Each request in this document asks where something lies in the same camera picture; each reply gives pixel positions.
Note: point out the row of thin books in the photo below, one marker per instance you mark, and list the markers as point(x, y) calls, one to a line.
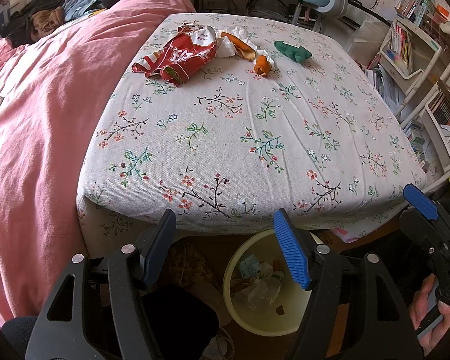
point(401, 45)

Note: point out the white slipper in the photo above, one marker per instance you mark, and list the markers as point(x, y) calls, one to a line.
point(210, 294)

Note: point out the stack of papers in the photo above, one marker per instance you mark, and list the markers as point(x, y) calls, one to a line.
point(386, 86)

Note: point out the orange peel with tissue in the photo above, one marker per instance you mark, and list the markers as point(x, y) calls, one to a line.
point(227, 47)

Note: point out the large white tissue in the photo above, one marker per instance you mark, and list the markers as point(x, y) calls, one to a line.
point(258, 292)

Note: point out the stack of colourful books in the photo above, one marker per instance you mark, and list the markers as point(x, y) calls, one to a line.
point(416, 142)

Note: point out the green wrapper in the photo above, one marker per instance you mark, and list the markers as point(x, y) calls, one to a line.
point(292, 50)

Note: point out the person's right hand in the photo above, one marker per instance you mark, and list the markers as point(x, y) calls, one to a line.
point(446, 326)

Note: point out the pile of clothes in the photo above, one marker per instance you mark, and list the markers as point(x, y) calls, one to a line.
point(60, 3)

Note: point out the red snack bag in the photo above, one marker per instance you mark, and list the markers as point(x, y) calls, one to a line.
point(176, 56)

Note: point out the white book rack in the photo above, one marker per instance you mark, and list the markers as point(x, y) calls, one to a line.
point(423, 75)

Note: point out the white plastic bag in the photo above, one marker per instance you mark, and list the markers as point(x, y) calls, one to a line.
point(363, 33)

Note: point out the small orange peel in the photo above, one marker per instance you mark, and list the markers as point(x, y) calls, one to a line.
point(262, 66)

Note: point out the blue drink carton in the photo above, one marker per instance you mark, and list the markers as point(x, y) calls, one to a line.
point(249, 268)

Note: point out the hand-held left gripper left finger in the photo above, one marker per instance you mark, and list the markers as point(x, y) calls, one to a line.
point(155, 258)

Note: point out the cream plastic trash bin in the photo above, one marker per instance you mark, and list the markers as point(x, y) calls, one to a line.
point(247, 318)

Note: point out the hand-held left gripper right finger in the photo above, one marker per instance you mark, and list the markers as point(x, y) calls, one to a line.
point(290, 251)

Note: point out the pink blanket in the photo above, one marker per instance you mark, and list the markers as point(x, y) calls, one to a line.
point(52, 120)

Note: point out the brown patterned cloth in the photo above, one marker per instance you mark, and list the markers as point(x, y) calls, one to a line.
point(187, 262)

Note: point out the row of upright books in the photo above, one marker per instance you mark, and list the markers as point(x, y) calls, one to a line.
point(420, 2)

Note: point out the long orange peel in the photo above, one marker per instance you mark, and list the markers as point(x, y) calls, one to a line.
point(243, 47)

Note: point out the floral tablecloth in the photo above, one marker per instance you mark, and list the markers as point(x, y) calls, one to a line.
point(247, 120)

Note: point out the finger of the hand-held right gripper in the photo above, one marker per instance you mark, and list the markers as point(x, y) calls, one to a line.
point(420, 202)

